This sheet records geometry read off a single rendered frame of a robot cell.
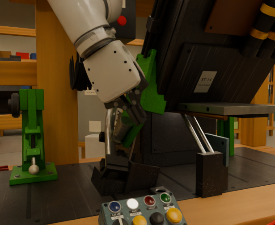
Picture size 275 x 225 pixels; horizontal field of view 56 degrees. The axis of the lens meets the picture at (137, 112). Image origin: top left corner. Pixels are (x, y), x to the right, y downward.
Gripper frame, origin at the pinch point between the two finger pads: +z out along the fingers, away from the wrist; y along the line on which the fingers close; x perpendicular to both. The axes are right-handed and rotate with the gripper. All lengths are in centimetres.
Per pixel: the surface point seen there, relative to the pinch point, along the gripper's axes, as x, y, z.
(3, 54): -511, 434, -262
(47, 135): -27, 45, -7
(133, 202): 9.0, 6.1, 13.6
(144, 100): -14.7, 1.9, -1.2
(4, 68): -29, 48, -36
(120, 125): -8.9, 8.8, 1.1
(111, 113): -21.3, 15.4, -2.6
